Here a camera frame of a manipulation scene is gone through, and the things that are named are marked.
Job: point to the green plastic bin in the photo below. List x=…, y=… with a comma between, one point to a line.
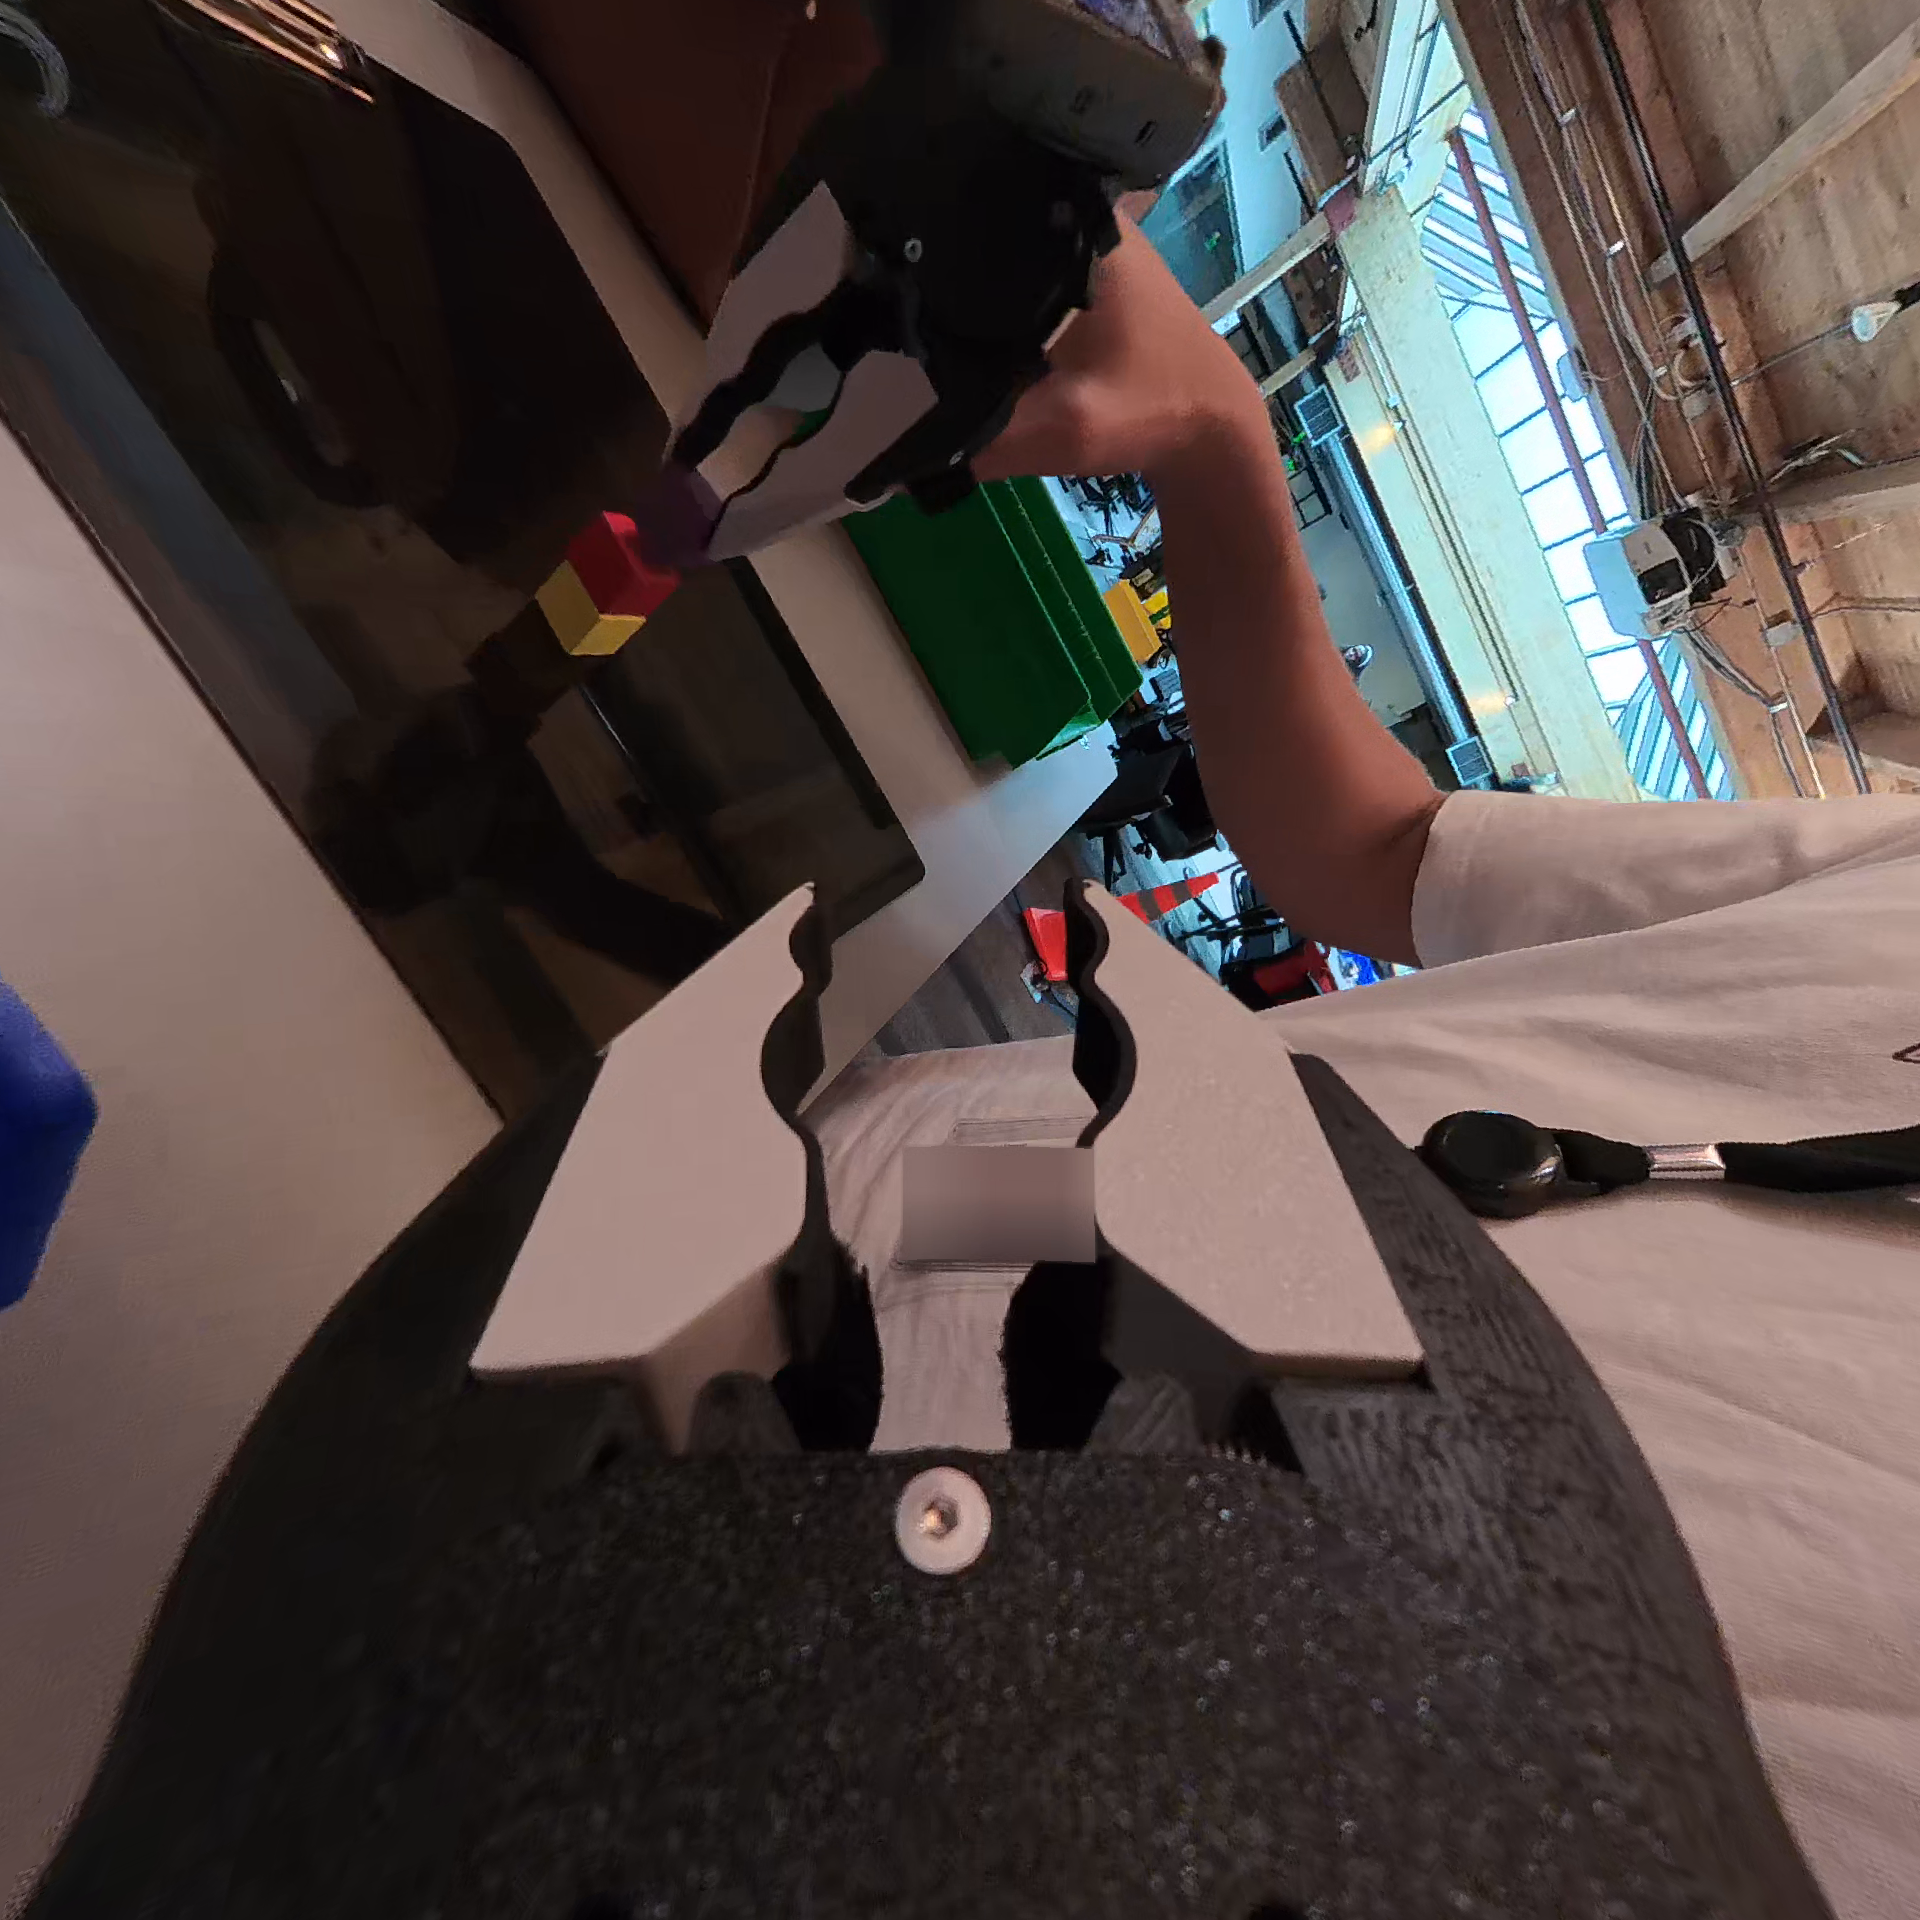
x=975, y=615

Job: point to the red chair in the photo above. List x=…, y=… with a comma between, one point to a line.
x=1275, y=973

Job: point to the black office chair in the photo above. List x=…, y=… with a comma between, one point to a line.
x=1148, y=795

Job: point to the person's right hand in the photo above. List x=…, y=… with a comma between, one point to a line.
x=1155, y=360

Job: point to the striped traffic cone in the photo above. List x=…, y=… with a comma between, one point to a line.
x=1171, y=896

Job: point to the small yellow cube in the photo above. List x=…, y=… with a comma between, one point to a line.
x=579, y=618

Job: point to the person's right forearm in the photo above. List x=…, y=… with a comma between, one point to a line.
x=1290, y=674

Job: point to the small purple cube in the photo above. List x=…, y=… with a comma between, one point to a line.
x=678, y=519

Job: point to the hanging light bulb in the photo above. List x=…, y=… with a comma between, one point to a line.
x=1882, y=312

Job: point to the white ceiling camera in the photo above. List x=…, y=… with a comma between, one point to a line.
x=1658, y=570

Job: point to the yellow container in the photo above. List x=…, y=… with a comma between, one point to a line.
x=1136, y=622

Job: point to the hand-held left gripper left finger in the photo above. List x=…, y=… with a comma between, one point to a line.
x=661, y=1200

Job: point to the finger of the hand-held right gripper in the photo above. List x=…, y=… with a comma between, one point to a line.
x=780, y=284
x=840, y=450

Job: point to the small red cube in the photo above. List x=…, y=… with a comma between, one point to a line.
x=614, y=563

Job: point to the brown box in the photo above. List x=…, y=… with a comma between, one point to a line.
x=674, y=120

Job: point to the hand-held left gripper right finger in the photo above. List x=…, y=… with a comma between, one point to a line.
x=1245, y=1200

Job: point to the black glossy desk mat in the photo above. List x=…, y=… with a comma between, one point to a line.
x=451, y=751

